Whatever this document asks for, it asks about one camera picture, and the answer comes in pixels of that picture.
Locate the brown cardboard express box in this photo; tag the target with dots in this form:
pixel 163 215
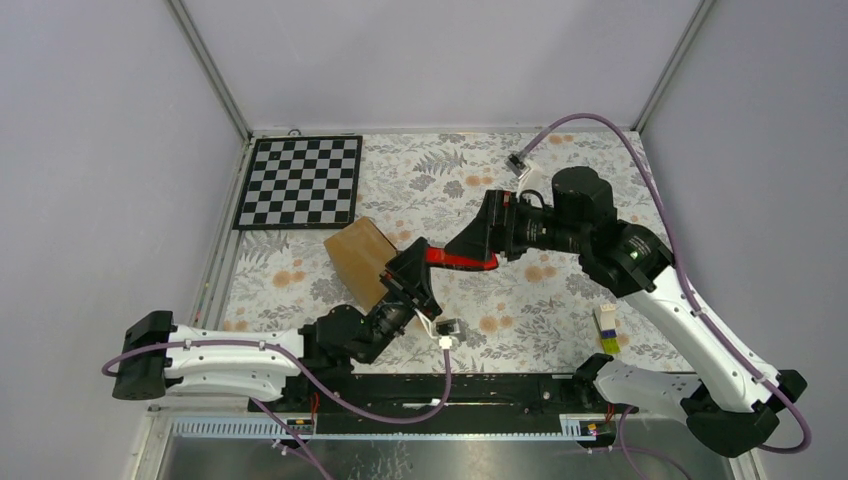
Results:
pixel 358 254

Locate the black white checkerboard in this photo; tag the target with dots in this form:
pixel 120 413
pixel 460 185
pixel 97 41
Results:
pixel 300 182

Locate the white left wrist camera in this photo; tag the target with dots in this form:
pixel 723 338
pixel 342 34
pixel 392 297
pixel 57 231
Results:
pixel 447 333

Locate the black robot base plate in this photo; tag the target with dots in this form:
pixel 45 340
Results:
pixel 429 405

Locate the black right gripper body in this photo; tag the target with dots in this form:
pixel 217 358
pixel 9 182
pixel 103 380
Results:
pixel 539 228

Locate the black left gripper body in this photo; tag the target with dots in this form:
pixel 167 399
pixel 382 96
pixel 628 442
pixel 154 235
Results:
pixel 389 318

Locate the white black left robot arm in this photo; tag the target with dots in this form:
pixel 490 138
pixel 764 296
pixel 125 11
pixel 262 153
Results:
pixel 160 357

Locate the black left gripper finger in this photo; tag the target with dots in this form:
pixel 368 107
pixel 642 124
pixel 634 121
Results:
pixel 416 294
pixel 408 269

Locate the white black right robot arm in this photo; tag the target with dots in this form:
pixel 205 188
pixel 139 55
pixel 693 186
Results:
pixel 731 400

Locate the red black utility knife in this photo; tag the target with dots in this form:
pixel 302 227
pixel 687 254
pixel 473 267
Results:
pixel 457 260

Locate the green purple toy block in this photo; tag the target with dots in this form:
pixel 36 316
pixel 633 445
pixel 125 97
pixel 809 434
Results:
pixel 605 317

